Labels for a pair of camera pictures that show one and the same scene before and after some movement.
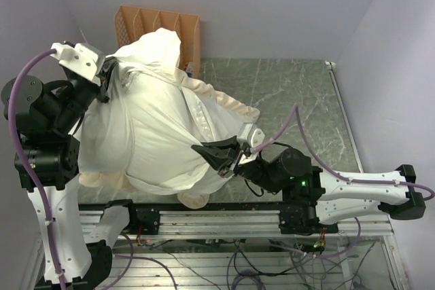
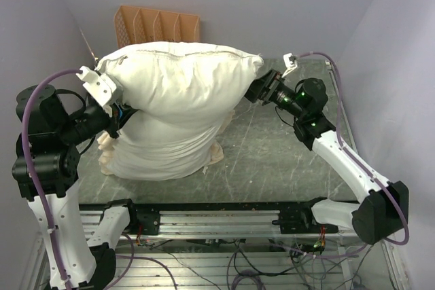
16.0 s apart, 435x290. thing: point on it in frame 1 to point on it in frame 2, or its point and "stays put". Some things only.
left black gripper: [99, 89] to [119, 115]
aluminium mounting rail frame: [239, 246] stays put
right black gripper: [225, 157] to [263, 88]
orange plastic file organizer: [131, 22] stays put
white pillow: [146, 126] to [181, 79]
